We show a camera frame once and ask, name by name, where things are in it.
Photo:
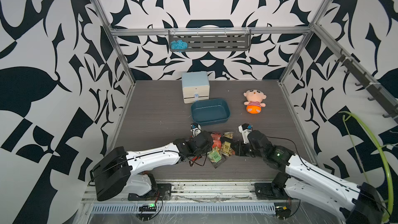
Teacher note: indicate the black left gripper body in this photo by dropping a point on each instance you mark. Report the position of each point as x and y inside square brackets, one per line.
[208, 148]

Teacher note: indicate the perforated metal front rail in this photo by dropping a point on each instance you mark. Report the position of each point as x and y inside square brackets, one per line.
[190, 208]

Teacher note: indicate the black hook rail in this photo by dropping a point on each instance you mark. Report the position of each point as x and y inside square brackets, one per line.
[368, 82]

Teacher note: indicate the black right connector box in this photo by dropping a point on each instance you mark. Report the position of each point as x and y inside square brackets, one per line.
[282, 212]

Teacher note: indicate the grey wall rack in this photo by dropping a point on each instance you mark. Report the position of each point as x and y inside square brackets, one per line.
[200, 40]

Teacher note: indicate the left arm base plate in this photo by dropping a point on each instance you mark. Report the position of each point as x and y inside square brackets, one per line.
[161, 191]

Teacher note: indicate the green led circuit board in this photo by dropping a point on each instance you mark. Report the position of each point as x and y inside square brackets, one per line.
[152, 207]

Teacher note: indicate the pink label red tea bag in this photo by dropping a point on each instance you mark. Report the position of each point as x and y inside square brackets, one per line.
[216, 136]

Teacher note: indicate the green label tea bag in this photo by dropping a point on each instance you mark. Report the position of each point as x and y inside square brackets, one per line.
[215, 156]

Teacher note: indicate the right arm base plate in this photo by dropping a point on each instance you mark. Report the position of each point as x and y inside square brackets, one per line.
[268, 191]

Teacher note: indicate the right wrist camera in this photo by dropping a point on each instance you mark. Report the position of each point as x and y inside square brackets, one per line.
[245, 130]

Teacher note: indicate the pink plush doll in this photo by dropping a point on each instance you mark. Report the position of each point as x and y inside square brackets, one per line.
[254, 101]

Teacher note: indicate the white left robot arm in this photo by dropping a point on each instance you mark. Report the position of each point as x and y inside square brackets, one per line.
[124, 170]

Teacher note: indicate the blue white drawer box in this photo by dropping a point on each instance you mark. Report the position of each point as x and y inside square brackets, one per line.
[195, 87]

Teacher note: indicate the teal plastic storage box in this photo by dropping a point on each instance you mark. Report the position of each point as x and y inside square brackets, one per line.
[210, 112]

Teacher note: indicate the blue crocheted cloth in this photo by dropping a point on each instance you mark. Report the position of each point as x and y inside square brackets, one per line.
[178, 45]

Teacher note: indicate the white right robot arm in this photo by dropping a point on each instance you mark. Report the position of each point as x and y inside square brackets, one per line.
[299, 179]

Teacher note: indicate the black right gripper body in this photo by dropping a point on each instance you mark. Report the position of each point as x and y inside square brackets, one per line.
[244, 150]

